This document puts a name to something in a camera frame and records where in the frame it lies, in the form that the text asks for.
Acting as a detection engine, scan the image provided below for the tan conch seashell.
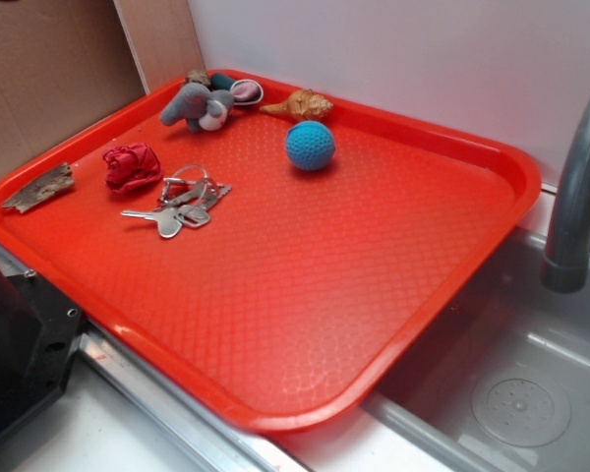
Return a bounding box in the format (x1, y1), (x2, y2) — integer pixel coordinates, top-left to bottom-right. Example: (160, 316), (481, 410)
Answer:
(259, 88), (333, 122)

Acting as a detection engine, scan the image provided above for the brown bark wood piece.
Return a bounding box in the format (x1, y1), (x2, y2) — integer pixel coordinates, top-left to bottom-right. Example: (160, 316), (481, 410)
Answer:
(1, 162), (75, 213)

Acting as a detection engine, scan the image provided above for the grey plastic sink basin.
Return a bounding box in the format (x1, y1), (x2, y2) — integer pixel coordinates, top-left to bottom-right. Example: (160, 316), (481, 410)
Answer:
(364, 230), (590, 471)

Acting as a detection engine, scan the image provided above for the silver key bunch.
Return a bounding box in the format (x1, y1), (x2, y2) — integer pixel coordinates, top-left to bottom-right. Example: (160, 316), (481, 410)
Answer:
(120, 163), (232, 239)

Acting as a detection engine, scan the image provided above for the grey plush elephant toy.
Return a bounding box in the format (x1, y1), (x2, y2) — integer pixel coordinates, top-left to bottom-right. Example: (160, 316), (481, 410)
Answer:
(159, 71), (265, 133)

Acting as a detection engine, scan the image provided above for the blue knitted ball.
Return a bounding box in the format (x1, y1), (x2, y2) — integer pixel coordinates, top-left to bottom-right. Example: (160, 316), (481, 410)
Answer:
(285, 121), (336, 171)

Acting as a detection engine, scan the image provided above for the grey plastic faucet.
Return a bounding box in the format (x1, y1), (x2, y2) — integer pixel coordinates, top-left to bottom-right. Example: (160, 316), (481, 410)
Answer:
(541, 100), (590, 293)

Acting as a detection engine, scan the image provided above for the brown cardboard panel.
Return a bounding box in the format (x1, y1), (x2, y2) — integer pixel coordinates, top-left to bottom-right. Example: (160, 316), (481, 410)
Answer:
(0, 1), (144, 178)

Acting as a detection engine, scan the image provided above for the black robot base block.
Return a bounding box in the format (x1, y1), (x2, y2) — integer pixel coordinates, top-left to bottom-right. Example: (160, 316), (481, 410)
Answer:
(0, 269), (85, 442)

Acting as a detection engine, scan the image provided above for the red plastic tray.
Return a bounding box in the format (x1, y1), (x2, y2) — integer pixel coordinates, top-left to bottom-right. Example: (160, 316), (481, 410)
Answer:
(0, 80), (541, 433)

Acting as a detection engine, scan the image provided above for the crumpled red cloth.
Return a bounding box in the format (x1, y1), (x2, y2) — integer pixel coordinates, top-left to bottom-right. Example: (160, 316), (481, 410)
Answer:
(102, 143), (163, 195)

